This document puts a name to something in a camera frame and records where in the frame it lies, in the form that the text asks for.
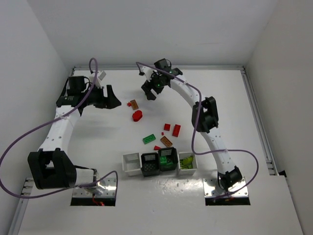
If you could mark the white bin far left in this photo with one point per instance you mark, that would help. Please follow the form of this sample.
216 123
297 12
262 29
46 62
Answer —
131 164

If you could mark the black bin left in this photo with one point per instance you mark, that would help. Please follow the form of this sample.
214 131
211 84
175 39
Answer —
150 164

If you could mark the white bin far right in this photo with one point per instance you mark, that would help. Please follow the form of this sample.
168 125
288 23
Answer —
187 172

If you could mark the red round lego piece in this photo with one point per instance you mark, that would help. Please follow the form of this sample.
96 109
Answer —
137 115

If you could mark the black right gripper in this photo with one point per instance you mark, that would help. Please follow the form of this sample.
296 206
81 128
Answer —
149 87

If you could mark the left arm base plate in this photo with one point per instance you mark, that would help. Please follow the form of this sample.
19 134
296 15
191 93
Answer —
104 189

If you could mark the black bin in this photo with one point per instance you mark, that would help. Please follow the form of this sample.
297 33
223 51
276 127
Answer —
171 154
150 164

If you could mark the black bin right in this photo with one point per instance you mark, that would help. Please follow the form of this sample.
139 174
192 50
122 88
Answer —
171 154

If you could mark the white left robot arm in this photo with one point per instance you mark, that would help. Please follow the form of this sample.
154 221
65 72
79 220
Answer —
50 166

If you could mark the lime square lego brick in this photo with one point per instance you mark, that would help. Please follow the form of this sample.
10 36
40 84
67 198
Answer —
186 163

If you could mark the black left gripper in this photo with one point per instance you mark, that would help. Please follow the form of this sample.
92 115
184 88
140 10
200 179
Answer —
102 97

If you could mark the green long lego brick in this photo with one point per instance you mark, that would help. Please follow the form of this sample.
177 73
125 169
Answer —
149 139

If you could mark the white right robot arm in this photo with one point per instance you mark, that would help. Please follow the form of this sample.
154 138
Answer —
205 119

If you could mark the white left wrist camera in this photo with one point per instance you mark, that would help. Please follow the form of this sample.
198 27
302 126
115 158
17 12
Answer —
100 75

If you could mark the red square lego brick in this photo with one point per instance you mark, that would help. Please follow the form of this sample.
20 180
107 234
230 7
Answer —
167 127

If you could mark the white bin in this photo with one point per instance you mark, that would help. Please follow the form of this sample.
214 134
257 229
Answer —
187 172
131 164

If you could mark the orange brown lego brick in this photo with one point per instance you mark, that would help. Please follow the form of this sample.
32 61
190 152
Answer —
134 104

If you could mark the green upside-down lego brick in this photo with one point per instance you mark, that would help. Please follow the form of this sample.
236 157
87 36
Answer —
163 160

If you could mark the red rectangular lego brick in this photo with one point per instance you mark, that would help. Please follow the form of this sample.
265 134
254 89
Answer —
176 130

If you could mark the green square lego brick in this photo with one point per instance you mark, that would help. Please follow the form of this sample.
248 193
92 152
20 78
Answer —
168 167

